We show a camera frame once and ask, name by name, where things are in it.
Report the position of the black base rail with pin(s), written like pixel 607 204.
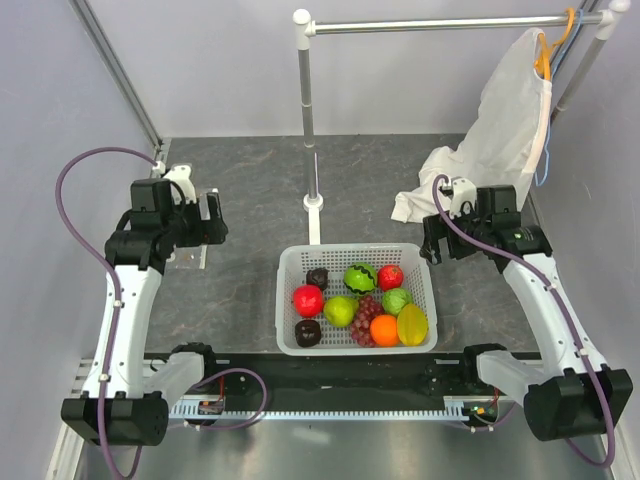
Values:
pixel 440 373

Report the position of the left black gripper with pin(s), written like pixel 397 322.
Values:
pixel 212 230

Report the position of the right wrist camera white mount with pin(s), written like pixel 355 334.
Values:
pixel 462 195

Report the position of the dark mangosteen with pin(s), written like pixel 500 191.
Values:
pixel 307 333
pixel 318 277

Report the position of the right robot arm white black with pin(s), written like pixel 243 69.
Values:
pixel 574 392

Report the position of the white slotted cable duct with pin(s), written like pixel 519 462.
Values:
pixel 450 409

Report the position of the purple grape bunch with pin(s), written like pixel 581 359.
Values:
pixel 368 309

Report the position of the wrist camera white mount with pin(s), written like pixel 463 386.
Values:
pixel 181 175
pixel 462 195

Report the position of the orange fruit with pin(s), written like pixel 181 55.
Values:
pixel 383 331

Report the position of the small red apple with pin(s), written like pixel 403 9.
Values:
pixel 390 277

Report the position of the light green pear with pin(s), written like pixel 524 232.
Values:
pixel 340 311

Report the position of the big red apple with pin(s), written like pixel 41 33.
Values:
pixel 308 301

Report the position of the yellow starfruit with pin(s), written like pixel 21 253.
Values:
pixel 412 325

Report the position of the clear zip top bag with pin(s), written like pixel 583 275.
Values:
pixel 193 258

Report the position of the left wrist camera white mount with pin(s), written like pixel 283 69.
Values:
pixel 181 175

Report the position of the green lettuce toy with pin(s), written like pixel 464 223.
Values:
pixel 394 300

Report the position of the white plastic mesh basket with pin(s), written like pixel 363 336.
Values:
pixel 337 338

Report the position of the orange clothes hanger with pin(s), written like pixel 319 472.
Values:
pixel 542 64

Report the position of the white cloth garment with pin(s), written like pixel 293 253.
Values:
pixel 504 144

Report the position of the green watermelon toy ball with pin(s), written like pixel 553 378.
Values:
pixel 360 279

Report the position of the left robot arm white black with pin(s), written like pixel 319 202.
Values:
pixel 118 404

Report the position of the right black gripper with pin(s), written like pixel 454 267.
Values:
pixel 435 227

